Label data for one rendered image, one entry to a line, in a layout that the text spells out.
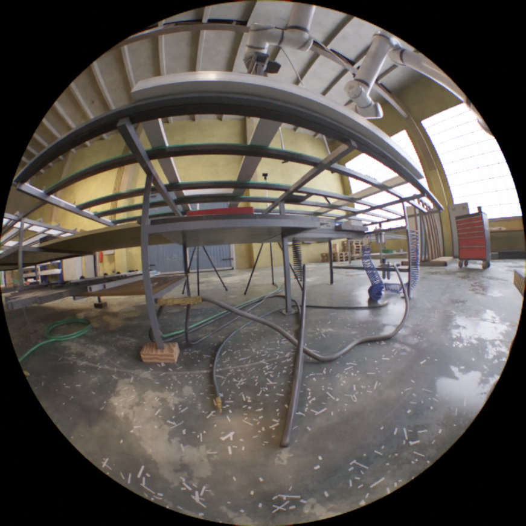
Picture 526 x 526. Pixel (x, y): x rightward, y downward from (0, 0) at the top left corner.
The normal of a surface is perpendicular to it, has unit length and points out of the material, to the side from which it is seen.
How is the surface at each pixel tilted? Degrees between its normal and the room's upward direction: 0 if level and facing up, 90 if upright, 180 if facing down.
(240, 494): 0
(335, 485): 0
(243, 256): 90
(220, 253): 90
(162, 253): 90
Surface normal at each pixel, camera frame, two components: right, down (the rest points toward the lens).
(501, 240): -0.95, 0.07
